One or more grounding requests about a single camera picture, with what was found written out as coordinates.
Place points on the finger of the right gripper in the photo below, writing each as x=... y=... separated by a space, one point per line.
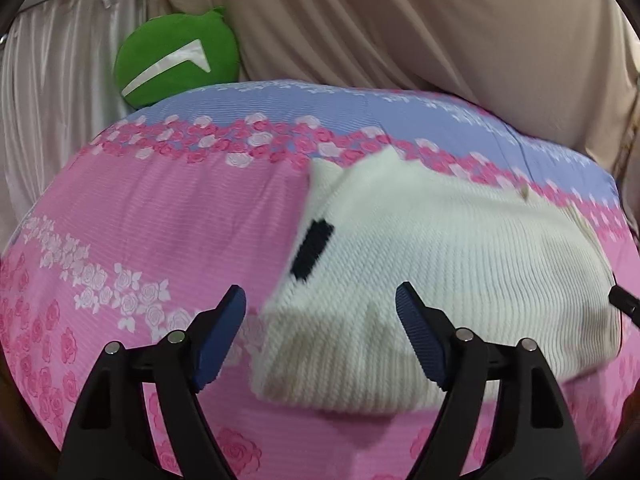
x=626 y=302

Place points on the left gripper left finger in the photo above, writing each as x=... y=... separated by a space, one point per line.
x=109 y=435

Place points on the white knitted sweater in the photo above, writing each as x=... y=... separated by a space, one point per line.
x=508 y=264

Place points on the pink floral bed sheet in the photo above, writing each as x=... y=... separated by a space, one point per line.
x=162 y=211

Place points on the beige fabric headboard cover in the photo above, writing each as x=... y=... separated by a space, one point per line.
x=560 y=70

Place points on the silver satin curtain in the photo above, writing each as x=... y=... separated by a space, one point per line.
x=57 y=90

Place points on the green plush pillow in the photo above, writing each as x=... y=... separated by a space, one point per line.
x=175 y=53

